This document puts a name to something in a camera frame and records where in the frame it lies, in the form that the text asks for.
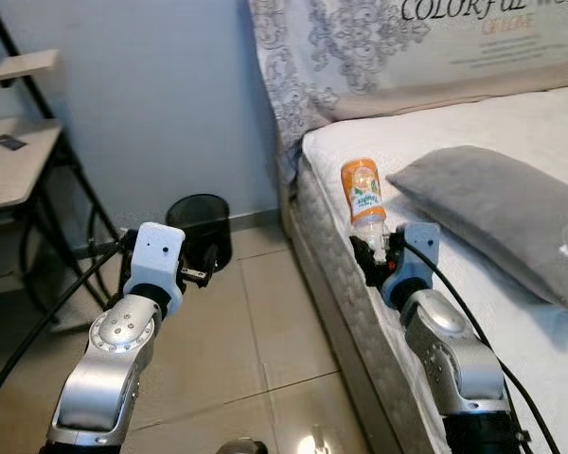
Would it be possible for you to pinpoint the orange drink plastic bottle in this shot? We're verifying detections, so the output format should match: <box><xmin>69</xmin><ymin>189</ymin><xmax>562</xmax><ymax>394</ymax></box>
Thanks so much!
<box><xmin>341</xmin><ymin>158</ymin><xmax>391</xmax><ymax>253</ymax></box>

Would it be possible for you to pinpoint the grey bear pillow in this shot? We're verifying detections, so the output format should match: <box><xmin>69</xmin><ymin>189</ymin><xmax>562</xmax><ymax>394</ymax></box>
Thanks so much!
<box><xmin>386</xmin><ymin>145</ymin><xmax>568</xmax><ymax>319</ymax></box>

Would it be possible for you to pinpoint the black mesh waste bin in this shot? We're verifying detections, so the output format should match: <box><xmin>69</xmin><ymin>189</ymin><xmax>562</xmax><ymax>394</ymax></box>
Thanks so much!
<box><xmin>166</xmin><ymin>194</ymin><xmax>235</xmax><ymax>275</ymax></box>

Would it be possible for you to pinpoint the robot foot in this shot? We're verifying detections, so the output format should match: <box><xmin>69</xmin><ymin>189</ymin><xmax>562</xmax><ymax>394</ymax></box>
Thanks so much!
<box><xmin>216</xmin><ymin>438</ymin><xmax>270</xmax><ymax>454</ymax></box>

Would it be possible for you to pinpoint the white bed mattress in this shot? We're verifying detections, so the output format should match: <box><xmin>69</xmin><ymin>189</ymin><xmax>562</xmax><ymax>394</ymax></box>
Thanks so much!
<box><xmin>282</xmin><ymin>83</ymin><xmax>568</xmax><ymax>454</ymax></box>

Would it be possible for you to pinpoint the printed ornament headboard cushion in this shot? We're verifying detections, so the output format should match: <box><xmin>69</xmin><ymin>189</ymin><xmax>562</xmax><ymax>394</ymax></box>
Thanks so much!
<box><xmin>248</xmin><ymin>0</ymin><xmax>568</xmax><ymax>129</ymax></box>

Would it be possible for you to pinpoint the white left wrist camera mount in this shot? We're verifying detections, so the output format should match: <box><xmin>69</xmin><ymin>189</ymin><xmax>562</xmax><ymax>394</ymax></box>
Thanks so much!
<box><xmin>123</xmin><ymin>222</ymin><xmax>186</xmax><ymax>315</ymax></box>

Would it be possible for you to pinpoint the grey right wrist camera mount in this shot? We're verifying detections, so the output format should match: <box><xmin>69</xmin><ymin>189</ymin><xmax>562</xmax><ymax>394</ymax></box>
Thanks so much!
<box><xmin>383</xmin><ymin>222</ymin><xmax>443</xmax><ymax>306</ymax></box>

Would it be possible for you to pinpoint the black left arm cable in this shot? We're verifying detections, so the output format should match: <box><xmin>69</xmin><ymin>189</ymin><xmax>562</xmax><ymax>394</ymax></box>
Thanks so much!
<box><xmin>0</xmin><ymin>236</ymin><xmax>133</xmax><ymax>422</ymax></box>

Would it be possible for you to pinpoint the black frame wooden desk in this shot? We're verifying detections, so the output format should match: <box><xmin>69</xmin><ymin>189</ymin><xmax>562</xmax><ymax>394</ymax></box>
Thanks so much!
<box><xmin>0</xmin><ymin>0</ymin><xmax>124</xmax><ymax>318</ymax></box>

